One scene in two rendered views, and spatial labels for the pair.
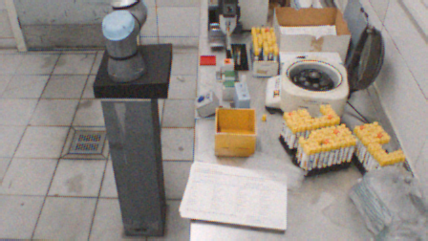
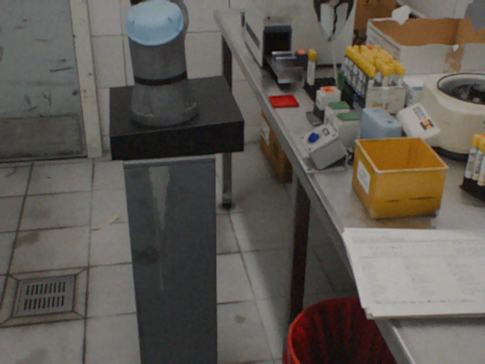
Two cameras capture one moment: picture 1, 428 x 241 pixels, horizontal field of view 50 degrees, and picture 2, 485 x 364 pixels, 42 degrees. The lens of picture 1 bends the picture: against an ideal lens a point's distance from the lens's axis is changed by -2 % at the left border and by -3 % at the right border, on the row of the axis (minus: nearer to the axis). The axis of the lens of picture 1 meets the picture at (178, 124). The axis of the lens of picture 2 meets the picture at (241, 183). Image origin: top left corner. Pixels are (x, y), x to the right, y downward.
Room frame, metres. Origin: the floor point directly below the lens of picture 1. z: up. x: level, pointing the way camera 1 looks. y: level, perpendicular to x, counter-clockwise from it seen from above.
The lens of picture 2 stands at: (0.20, 0.38, 1.50)
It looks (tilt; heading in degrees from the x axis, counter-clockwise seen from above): 29 degrees down; 345
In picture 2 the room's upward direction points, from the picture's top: 1 degrees clockwise
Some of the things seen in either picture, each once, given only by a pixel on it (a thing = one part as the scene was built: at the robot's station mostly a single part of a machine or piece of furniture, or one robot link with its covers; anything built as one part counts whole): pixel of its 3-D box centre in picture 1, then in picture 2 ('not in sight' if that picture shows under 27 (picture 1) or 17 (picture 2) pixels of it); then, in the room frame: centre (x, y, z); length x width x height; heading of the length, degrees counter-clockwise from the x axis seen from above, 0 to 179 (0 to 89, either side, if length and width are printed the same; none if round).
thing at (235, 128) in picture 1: (235, 132); (396, 177); (1.15, -0.19, 0.92); 0.13 x 0.13 x 0.10; 83
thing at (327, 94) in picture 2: (227, 68); (327, 101); (1.54, -0.21, 0.92); 0.05 x 0.04 x 0.06; 87
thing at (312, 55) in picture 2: (237, 47); (329, 77); (1.67, -0.26, 0.93); 0.17 x 0.09 x 0.11; 176
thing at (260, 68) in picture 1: (263, 55); (370, 86); (1.63, -0.37, 0.91); 0.20 x 0.10 x 0.07; 175
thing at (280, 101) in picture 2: (207, 60); (283, 101); (1.66, -0.14, 0.88); 0.07 x 0.07 x 0.01; 85
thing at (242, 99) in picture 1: (242, 101); (379, 138); (1.31, -0.23, 0.92); 0.10 x 0.07 x 0.10; 2
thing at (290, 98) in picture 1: (307, 88); (470, 113); (1.36, -0.48, 0.94); 0.30 x 0.24 x 0.12; 76
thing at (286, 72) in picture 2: (217, 29); (282, 61); (1.85, -0.19, 0.92); 0.21 x 0.07 x 0.05; 175
